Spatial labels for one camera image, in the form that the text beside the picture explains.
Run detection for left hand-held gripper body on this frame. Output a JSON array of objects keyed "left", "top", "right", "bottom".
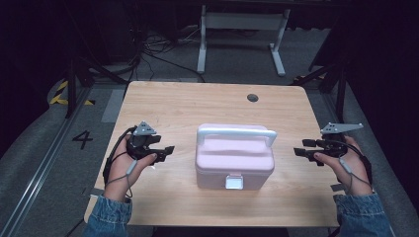
[{"left": 126, "top": 120, "right": 163, "bottom": 162}]

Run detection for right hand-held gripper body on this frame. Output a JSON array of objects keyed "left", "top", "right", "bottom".
[{"left": 312, "top": 121, "right": 365, "bottom": 166}]

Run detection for pink box with white handle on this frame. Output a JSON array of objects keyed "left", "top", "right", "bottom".
[{"left": 195, "top": 122, "right": 278, "bottom": 192}]

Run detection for person's left hand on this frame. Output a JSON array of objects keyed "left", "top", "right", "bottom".
[{"left": 104, "top": 134, "right": 159, "bottom": 202}]

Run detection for person's right hand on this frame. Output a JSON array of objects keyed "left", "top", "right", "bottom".
[{"left": 312, "top": 135, "right": 374, "bottom": 198}]

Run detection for grey floor tape patch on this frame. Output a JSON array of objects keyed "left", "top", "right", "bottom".
[{"left": 100, "top": 88, "right": 126, "bottom": 124}]

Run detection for black metal stand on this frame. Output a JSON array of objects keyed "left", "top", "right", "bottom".
[
  {"left": 291, "top": 55, "right": 349, "bottom": 123},
  {"left": 63, "top": 53, "right": 130, "bottom": 119}
]

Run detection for grey right gripper cord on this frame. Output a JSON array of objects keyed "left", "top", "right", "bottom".
[{"left": 339, "top": 157, "right": 374, "bottom": 196}]

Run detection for grey gripper cord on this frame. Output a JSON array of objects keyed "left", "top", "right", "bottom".
[
  {"left": 339, "top": 157, "right": 374, "bottom": 196},
  {"left": 104, "top": 159, "right": 139, "bottom": 199}
]

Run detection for grey left gripper cord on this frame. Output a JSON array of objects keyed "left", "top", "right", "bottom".
[{"left": 104, "top": 159, "right": 139, "bottom": 199}]

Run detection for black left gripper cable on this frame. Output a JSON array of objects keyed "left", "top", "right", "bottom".
[{"left": 102, "top": 125, "right": 138, "bottom": 186}]

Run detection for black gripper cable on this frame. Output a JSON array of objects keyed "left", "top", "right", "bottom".
[
  {"left": 102, "top": 125, "right": 138, "bottom": 186},
  {"left": 329, "top": 139, "right": 374, "bottom": 186}
]

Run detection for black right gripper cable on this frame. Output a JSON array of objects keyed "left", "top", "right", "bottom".
[{"left": 329, "top": 139, "right": 374, "bottom": 186}]

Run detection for black floor cables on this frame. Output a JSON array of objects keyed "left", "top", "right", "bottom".
[{"left": 129, "top": 28, "right": 206, "bottom": 84}]

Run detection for metal floor rail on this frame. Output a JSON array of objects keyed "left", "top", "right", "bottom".
[{"left": 0, "top": 86, "right": 94, "bottom": 237}]

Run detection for white metal desk frame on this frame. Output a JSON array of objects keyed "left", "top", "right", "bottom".
[{"left": 196, "top": 4, "right": 292, "bottom": 78}]

